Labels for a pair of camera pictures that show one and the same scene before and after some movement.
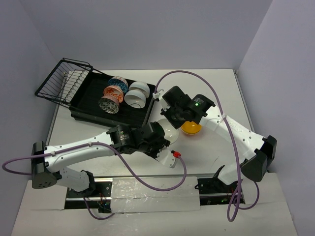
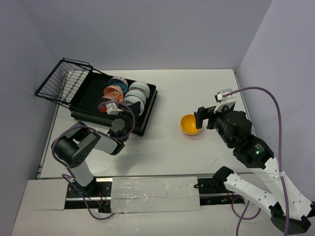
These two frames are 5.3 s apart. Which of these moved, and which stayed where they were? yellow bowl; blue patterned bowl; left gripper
Moved: left gripper
Stayed: blue patterned bowl; yellow bowl
